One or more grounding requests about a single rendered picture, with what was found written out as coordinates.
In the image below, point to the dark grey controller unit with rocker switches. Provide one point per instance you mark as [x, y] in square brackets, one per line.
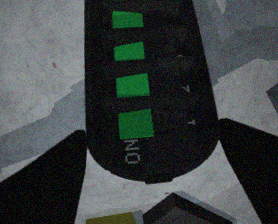
[150, 110]

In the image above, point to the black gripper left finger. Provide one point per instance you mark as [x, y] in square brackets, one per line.
[47, 191]

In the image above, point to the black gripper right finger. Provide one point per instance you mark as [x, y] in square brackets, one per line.
[253, 155]

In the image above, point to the yellow rectangular block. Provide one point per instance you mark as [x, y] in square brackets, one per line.
[126, 218]

